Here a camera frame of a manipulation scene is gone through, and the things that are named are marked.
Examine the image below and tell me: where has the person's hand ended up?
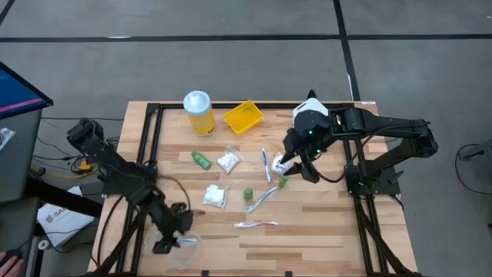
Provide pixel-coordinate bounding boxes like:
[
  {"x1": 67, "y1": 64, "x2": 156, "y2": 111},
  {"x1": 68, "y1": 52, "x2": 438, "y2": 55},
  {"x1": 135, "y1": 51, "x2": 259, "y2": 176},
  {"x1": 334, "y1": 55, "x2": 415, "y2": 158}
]
[{"x1": 0, "y1": 251, "x2": 25, "y2": 277}]

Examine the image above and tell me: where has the computer monitor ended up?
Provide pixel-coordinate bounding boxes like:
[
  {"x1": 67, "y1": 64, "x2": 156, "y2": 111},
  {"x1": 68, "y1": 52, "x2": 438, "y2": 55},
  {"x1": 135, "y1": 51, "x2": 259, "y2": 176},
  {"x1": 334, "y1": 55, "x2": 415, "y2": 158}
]
[{"x1": 0, "y1": 61, "x2": 55, "y2": 121}]

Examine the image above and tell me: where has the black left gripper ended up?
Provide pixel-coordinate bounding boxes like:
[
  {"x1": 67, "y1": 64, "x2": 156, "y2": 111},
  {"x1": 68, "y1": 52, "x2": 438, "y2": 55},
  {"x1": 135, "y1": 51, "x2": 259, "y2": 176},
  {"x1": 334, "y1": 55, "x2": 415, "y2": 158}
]
[{"x1": 151, "y1": 199, "x2": 194, "y2": 255}]

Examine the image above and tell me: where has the clear plastic zip bag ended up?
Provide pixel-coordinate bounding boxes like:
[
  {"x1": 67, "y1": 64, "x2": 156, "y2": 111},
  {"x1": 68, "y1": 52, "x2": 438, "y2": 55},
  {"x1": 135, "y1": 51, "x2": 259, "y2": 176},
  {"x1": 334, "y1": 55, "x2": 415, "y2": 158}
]
[{"x1": 168, "y1": 229, "x2": 205, "y2": 271}]

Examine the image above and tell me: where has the white paper bag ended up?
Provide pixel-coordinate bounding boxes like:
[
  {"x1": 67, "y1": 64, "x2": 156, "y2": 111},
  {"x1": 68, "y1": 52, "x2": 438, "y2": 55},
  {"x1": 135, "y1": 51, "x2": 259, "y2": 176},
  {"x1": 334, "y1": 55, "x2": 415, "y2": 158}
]
[{"x1": 35, "y1": 185, "x2": 96, "y2": 249}]

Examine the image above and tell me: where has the black desk bar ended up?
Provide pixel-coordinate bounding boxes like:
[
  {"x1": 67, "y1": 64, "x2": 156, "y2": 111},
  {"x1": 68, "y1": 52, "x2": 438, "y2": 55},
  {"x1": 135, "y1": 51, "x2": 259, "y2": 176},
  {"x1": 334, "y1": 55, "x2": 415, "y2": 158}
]
[{"x1": 23, "y1": 175, "x2": 104, "y2": 219}]

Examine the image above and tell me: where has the blue white toothbrush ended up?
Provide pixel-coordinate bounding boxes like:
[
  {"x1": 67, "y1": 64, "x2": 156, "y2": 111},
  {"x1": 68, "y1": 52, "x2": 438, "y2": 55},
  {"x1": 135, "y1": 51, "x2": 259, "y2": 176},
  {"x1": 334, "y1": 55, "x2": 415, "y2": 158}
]
[{"x1": 261, "y1": 147, "x2": 273, "y2": 184}]

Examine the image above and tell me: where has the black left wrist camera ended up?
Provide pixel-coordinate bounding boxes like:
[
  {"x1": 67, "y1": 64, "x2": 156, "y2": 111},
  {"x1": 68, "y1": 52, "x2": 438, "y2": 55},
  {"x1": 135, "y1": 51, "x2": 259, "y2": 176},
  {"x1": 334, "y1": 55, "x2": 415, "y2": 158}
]
[{"x1": 171, "y1": 202, "x2": 192, "y2": 216}]

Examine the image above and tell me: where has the black floor cable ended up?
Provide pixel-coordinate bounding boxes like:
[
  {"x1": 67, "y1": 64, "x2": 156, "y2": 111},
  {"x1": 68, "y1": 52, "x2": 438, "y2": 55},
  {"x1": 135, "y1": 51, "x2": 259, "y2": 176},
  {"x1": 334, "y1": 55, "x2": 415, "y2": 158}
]
[{"x1": 454, "y1": 142, "x2": 492, "y2": 196}]

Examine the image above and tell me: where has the yellow plastic basket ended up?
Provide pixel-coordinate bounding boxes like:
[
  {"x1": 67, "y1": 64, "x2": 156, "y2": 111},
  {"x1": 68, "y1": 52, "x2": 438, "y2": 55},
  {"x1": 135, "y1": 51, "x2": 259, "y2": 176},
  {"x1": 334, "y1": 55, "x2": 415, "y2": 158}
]
[{"x1": 222, "y1": 99, "x2": 265, "y2": 136}]

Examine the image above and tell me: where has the red toothbrush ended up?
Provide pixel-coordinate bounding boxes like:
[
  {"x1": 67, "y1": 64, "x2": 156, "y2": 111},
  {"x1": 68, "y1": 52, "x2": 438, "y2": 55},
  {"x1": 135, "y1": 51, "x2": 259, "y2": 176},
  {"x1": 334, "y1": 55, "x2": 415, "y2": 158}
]
[{"x1": 232, "y1": 220, "x2": 280, "y2": 230}]

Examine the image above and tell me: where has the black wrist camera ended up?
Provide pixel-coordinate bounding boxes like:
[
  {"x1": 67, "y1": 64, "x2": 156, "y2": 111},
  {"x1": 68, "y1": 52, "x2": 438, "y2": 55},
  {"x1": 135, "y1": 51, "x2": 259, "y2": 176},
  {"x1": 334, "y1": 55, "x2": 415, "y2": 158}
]
[
  {"x1": 303, "y1": 126, "x2": 324, "y2": 159},
  {"x1": 171, "y1": 202, "x2": 192, "y2": 216}
]

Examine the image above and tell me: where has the vanity pack bag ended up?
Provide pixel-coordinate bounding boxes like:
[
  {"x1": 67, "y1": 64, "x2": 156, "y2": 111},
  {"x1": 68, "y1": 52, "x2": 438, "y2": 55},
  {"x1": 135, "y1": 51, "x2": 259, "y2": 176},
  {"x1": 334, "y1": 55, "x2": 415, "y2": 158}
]
[{"x1": 270, "y1": 152, "x2": 296, "y2": 176}]

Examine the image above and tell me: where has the yellow canister with white lid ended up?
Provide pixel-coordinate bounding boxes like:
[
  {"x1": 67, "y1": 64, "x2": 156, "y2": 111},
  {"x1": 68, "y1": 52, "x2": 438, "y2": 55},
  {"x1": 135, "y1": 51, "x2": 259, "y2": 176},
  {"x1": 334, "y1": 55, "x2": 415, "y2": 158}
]
[{"x1": 183, "y1": 90, "x2": 218, "y2": 138}]

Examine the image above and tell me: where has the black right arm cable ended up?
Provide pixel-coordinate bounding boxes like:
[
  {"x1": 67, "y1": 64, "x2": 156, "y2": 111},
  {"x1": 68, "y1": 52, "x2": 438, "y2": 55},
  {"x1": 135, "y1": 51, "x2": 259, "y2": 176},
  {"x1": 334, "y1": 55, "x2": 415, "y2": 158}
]
[{"x1": 317, "y1": 128, "x2": 372, "y2": 184}]

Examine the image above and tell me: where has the cotton swabs bag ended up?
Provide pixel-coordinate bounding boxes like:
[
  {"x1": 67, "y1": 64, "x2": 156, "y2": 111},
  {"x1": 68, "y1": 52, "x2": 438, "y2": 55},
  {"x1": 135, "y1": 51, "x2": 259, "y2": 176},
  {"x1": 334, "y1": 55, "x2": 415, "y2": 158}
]
[{"x1": 215, "y1": 147, "x2": 244, "y2": 175}]

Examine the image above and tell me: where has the cotton pads bag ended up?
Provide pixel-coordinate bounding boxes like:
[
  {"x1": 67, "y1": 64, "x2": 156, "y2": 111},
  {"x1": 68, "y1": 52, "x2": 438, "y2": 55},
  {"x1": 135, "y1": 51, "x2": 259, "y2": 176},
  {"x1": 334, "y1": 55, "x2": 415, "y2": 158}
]
[{"x1": 201, "y1": 183, "x2": 229, "y2": 210}]

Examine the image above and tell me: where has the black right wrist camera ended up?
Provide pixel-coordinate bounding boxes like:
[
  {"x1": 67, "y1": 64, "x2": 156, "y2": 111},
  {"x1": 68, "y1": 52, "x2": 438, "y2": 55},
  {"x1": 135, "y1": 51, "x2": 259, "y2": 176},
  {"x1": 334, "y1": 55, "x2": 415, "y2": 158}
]
[{"x1": 303, "y1": 126, "x2": 324, "y2": 159}]

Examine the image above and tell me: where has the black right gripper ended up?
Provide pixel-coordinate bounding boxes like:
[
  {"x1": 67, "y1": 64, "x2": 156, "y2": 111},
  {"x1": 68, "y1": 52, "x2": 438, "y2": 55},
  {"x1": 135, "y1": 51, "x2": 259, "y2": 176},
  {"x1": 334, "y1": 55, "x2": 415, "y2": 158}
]
[{"x1": 282, "y1": 111, "x2": 334, "y2": 184}]

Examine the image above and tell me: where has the yellow cable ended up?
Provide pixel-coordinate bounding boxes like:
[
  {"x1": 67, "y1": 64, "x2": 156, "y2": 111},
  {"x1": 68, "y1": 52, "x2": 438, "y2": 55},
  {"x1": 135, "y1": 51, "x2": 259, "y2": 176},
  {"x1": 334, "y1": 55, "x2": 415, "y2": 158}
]
[{"x1": 30, "y1": 158, "x2": 99, "y2": 180}]

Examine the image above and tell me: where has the grey floor stand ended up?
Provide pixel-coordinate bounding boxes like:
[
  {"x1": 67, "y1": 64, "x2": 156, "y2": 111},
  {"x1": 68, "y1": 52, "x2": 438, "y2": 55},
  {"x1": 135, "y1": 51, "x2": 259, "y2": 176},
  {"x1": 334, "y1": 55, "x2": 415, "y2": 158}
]
[{"x1": 457, "y1": 137, "x2": 492, "y2": 162}]

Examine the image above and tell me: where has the small plastic packet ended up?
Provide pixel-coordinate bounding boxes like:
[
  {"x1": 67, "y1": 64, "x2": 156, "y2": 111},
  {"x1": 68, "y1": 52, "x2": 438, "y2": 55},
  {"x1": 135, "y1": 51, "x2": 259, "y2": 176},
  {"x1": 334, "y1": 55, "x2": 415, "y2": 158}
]
[{"x1": 0, "y1": 126, "x2": 17, "y2": 152}]

